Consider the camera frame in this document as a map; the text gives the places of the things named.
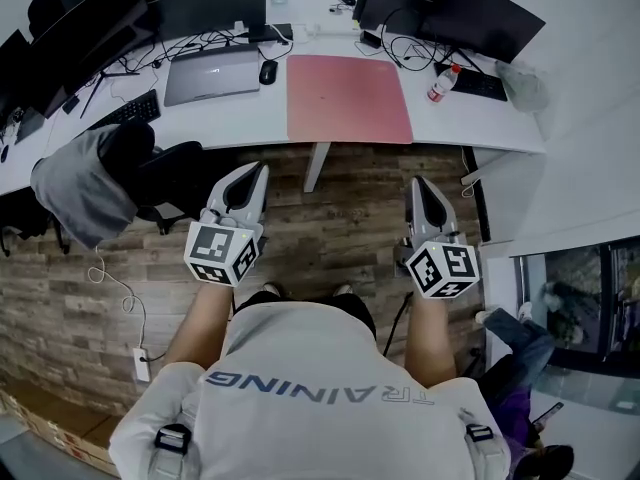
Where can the person's right forearm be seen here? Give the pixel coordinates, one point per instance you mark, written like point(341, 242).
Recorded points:
point(430, 340)

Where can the grey laptop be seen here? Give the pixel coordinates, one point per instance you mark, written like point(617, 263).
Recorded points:
point(212, 78)

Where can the person's white printed t-shirt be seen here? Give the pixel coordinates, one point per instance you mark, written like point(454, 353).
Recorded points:
point(320, 393)

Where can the black monitor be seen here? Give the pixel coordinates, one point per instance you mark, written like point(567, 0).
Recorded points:
point(14, 73)
point(390, 10)
point(95, 43)
point(485, 18)
point(210, 10)

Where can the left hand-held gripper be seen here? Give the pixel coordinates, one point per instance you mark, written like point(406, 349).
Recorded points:
point(220, 253)

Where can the black backpack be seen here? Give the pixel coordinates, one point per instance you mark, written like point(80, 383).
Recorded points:
point(47, 3)

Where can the cardboard box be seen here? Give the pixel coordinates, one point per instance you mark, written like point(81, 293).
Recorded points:
point(55, 428)

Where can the white desk leg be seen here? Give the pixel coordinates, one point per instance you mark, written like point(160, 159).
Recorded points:
point(316, 168)

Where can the person's right shoe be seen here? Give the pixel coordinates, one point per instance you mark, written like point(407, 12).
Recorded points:
point(343, 289)

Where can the black keyboard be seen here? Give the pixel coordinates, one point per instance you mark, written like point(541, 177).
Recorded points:
point(480, 85)
point(127, 112)

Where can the black office chair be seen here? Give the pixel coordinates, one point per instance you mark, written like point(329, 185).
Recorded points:
point(30, 220)
point(170, 178)

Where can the small black box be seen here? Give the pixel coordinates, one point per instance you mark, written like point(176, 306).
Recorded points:
point(371, 39)

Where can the person's shoe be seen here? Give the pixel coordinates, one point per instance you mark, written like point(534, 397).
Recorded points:
point(271, 289)
point(343, 289)

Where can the person's left shoe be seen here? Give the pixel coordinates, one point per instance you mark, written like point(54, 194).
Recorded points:
point(271, 289)

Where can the plastic bottle with red label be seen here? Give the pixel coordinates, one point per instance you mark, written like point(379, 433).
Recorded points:
point(442, 85)

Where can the person's left forearm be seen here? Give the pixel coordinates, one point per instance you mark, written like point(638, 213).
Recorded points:
point(205, 323)

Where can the black framed window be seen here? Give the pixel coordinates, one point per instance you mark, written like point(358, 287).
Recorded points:
point(585, 298)

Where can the clear plastic bag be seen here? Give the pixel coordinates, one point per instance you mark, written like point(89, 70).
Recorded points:
point(522, 85)

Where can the black docking station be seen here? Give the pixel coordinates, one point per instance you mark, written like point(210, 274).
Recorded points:
point(277, 33)

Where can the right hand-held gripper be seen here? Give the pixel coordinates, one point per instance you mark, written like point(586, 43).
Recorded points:
point(442, 268)

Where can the white floor power strip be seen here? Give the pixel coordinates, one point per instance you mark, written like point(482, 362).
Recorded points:
point(141, 364)

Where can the pink desk mat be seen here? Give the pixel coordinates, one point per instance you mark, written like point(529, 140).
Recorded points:
point(345, 103)

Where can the grey jacket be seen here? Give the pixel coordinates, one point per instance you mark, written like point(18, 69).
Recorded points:
point(80, 188)

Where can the person's black shorts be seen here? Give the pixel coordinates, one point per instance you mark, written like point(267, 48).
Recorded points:
point(357, 305)

